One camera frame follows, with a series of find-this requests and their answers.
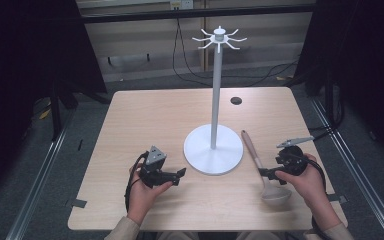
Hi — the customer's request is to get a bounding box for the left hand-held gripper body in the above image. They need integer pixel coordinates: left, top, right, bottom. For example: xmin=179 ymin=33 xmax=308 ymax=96
xmin=139 ymin=145 xmax=175 ymax=190

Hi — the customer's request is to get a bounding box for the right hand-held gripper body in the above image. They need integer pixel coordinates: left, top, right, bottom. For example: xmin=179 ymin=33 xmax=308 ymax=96
xmin=274 ymin=135 xmax=316 ymax=177

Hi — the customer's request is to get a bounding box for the beige ladle with pink handle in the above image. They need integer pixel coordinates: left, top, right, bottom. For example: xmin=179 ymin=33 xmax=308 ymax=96
xmin=240 ymin=129 xmax=293 ymax=206

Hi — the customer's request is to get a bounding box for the person's right hand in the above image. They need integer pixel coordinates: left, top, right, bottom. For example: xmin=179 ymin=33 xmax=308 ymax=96
xmin=274 ymin=152 xmax=330 ymax=212

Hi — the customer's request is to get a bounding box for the person's left hand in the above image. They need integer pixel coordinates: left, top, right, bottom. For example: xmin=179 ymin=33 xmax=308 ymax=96
xmin=127 ymin=165 xmax=174 ymax=226

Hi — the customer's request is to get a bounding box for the white hook stand rack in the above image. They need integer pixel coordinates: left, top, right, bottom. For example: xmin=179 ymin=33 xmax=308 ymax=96
xmin=183 ymin=25 xmax=248 ymax=176

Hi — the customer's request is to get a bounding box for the grey tape strip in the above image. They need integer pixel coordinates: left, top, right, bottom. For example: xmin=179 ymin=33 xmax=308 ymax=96
xmin=65 ymin=198 xmax=88 ymax=210
xmin=326 ymin=193 xmax=349 ymax=205

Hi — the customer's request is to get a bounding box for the black metal stand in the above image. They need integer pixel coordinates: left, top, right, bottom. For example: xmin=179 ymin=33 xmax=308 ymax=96
xmin=47 ymin=78 xmax=78 ymax=142

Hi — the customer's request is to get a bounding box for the dark curtain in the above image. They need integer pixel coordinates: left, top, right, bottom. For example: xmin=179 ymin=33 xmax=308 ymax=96
xmin=293 ymin=0 xmax=384 ymax=169
xmin=0 ymin=0 xmax=108 ymax=204

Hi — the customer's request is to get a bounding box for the black horizontal bar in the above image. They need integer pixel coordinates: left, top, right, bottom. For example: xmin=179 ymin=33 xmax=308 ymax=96
xmin=79 ymin=3 xmax=317 ymax=24

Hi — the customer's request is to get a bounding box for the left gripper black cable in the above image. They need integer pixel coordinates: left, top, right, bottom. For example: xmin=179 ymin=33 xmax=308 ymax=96
xmin=124 ymin=150 xmax=150 ymax=213

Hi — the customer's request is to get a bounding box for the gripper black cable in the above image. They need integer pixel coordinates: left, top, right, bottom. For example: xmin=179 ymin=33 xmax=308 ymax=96
xmin=291 ymin=153 xmax=330 ymax=240
xmin=124 ymin=150 xmax=150 ymax=213

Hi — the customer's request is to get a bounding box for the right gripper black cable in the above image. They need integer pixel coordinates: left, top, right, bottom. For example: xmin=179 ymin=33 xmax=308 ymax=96
xmin=291 ymin=153 xmax=330 ymax=240

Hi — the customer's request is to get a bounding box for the black stand cable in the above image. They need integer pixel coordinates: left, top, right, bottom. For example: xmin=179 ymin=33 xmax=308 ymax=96
xmin=308 ymin=84 xmax=345 ymax=142

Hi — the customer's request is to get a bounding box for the metal floor rail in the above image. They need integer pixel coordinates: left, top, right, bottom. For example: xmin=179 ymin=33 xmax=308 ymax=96
xmin=5 ymin=108 xmax=78 ymax=240
xmin=309 ymin=97 xmax=384 ymax=240

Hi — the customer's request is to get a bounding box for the black floor cable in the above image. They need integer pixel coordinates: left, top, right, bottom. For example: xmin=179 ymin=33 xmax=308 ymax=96
xmin=171 ymin=18 xmax=214 ymax=88
xmin=178 ymin=19 xmax=299 ymax=88

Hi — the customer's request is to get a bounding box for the white wall socket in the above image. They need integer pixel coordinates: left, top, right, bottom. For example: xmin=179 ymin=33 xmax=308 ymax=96
xmin=169 ymin=0 xmax=195 ymax=11

